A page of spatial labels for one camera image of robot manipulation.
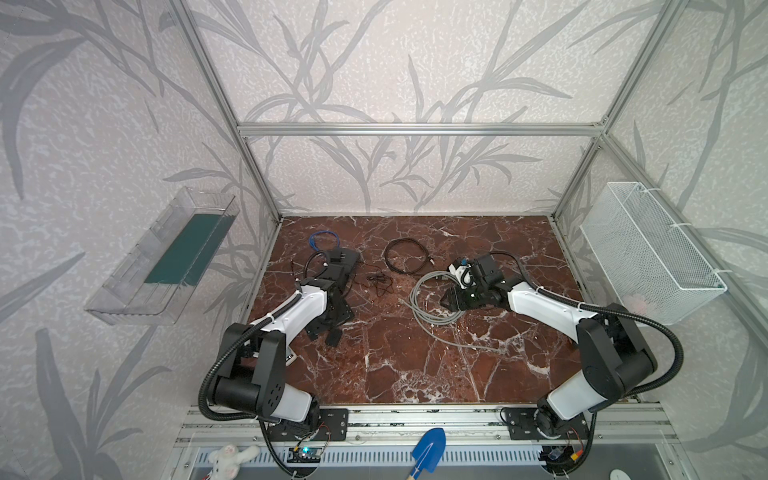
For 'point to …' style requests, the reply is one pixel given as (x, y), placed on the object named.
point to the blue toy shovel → (428, 452)
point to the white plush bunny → (227, 461)
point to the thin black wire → (325, 263)
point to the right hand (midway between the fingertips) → (447, 292)
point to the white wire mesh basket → (654, 269)
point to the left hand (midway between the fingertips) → (340, 314)
